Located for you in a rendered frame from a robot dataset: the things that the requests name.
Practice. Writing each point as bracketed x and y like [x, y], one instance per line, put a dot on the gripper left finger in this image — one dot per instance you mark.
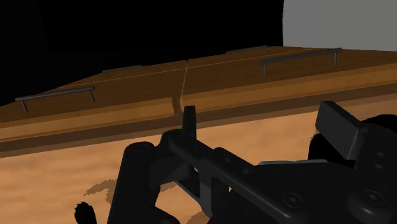
[217, 161]

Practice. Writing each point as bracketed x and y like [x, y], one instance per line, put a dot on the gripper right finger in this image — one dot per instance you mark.
[375, 145]

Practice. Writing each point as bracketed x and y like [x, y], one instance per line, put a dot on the small black fuzzy-edged object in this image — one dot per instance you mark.
[84, 214]

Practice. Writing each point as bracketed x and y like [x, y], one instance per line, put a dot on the wooden chest of drawers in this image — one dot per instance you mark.
[62, 173]

